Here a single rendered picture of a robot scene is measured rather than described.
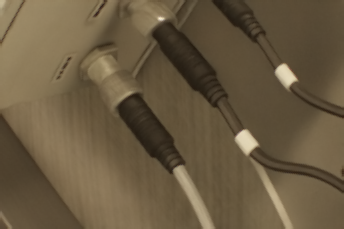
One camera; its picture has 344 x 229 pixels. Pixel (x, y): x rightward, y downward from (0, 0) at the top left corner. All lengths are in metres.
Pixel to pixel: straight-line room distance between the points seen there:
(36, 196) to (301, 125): 0.16
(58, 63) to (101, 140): 0.08
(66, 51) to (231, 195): 0.09
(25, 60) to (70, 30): 0.02
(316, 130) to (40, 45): 0.12
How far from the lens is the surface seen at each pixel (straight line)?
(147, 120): 0.85
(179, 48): 0.83
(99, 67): 0.86
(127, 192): 0.91
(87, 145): 0.93
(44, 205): 0.94
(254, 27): 0.80
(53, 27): 0.82
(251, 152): 0.81
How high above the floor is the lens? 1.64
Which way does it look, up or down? 9 degrees down
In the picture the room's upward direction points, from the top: 3 degrees counter-clockwise
